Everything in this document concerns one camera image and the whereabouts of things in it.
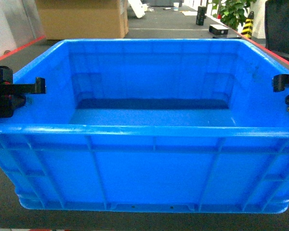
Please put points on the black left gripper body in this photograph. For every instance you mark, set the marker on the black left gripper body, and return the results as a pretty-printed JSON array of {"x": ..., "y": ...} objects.
[{"x": 9, "y": 103}]

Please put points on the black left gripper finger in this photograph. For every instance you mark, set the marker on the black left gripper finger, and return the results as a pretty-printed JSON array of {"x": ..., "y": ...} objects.
[{"x": 39, "y": 87}]

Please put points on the large blue plastic crate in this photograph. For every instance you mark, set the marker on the large blue plastic crate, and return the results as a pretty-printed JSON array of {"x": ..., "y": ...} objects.
[{"x": 150, "y": 125}]

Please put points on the large brown cardboard box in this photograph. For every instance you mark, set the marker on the large brown cardboard box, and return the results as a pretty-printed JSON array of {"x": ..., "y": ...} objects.
[{"x": 85, "y": 19}]

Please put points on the small black white box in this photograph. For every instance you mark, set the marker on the small black white box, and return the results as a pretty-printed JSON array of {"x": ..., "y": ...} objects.
[{"x": 218, "y": 29}]

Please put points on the tall black box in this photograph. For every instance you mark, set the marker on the tall black box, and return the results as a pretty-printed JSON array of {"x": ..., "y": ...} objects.
[{"x": 201, "y": 14}]

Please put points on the yellow black striped bollard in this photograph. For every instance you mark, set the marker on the yellow black striped bollard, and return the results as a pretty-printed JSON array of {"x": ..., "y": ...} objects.
[{"x": 248, "y": 26}]

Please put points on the black office chair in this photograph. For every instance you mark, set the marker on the black office chair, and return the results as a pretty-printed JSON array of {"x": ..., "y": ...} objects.
[{"x": 276, "y": 21}]

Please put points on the flat black device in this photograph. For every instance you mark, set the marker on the flat black device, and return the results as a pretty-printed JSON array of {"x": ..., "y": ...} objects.
[{"x": 226, "y": 37}]

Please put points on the green potted plant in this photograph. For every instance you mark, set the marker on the green potted plant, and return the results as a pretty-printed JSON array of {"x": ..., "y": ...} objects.
[{"x": 233, "y": 13}]

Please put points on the white leaning panel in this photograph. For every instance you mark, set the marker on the white leaning panel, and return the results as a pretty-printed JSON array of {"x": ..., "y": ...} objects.
[{"x": 135, "y": 8}]

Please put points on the white cup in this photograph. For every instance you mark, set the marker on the white cup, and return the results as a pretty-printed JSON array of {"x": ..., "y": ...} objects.
[{"x": 176, "y": 6}]

